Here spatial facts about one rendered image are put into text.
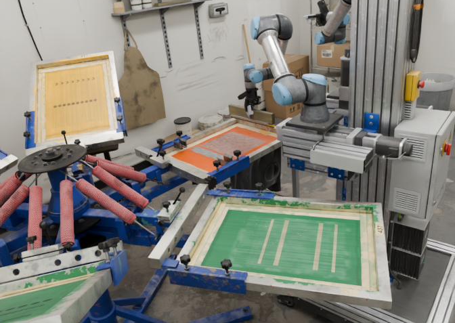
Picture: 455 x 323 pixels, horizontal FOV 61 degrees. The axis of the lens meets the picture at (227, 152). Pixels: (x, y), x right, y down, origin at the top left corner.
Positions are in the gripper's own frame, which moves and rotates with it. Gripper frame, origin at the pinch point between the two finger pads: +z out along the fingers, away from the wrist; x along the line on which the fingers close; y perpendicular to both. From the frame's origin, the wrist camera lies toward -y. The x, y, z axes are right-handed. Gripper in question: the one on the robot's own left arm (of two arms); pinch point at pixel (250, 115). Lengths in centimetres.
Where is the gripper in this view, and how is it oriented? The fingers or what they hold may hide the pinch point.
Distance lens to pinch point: 267.1
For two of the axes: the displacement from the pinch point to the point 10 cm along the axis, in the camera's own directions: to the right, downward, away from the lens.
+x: 7.2, -3.5, 5.9
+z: 1.0, 9.0, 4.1
